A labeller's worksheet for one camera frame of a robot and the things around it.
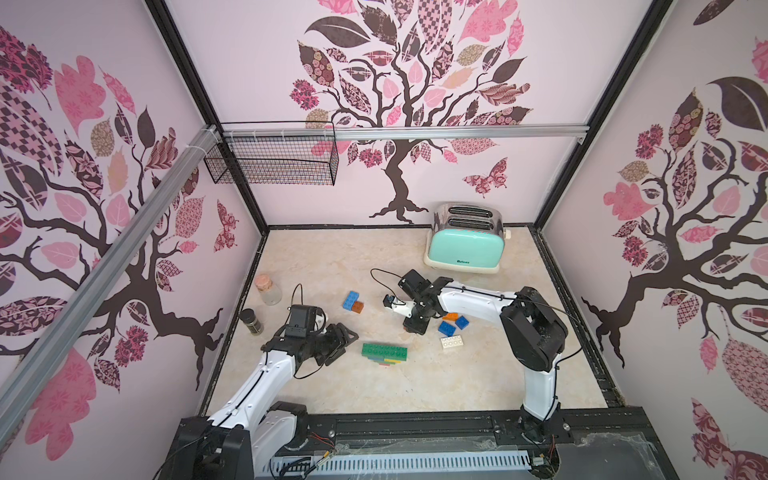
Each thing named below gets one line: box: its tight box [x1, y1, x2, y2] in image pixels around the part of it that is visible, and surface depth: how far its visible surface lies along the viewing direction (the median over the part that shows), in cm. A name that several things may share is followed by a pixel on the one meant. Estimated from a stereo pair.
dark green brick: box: [384, 345, 409, 361], surface depth 81 cm
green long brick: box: [361, 343, 386, 359], surface depth 82 cm
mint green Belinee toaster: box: [424, 201, 512, 275], surface depth 101 cm
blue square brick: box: [438, 321, 456, 337], surface depth 94 cm
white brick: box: [440, 335, 464, 349], surface depth 89 cm
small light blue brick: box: [342, 291, 360, 311], surface depth 99 cm
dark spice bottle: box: [240, 308, 264, 335], surface depth 87 cm
